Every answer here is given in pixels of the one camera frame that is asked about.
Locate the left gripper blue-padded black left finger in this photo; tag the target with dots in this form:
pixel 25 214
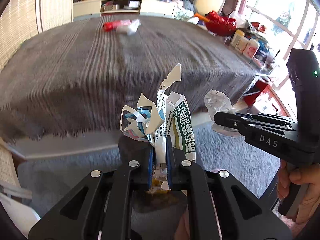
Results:
pixel 96 208

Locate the white green printed wrapper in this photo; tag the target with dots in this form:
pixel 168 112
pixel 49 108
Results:
pixel 174 139

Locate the white yellow-cap bottle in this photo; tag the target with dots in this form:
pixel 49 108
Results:
pixel 236 37

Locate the person's right hand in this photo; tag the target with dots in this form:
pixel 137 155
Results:
pixel 300 176

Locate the red cylindrical snack can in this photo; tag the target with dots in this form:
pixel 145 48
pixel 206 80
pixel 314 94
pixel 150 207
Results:
pixel 109 26

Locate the red plastic basket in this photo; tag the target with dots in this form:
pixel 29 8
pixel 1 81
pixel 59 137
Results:
pixel 220 25

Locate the white pink-label bottle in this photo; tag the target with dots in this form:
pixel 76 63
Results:
pixel 251 48

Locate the bamboo folding screen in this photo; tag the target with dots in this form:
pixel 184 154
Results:
pixel 23 19

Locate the white cream bottle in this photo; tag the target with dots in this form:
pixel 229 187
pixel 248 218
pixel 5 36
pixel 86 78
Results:
pixel 241 44

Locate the clear plastic wrap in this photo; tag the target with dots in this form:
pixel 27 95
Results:
pixel 216 101

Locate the black trash bin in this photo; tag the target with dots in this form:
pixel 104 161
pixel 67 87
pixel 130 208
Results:
pixel 152 216

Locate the yellow snack bag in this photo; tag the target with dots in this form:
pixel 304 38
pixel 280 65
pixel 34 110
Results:
pixel 159 187

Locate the white blue paper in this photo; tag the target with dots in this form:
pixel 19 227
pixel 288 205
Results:
pixel 142 123

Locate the white tv cabinet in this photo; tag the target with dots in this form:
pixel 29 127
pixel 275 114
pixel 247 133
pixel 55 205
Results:
pixel 97 8

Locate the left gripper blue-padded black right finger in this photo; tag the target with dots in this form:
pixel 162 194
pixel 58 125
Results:
pixel 219 206

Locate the grey plaid table cloth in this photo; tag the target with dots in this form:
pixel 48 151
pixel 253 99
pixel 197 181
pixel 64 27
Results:
pixel 76 78

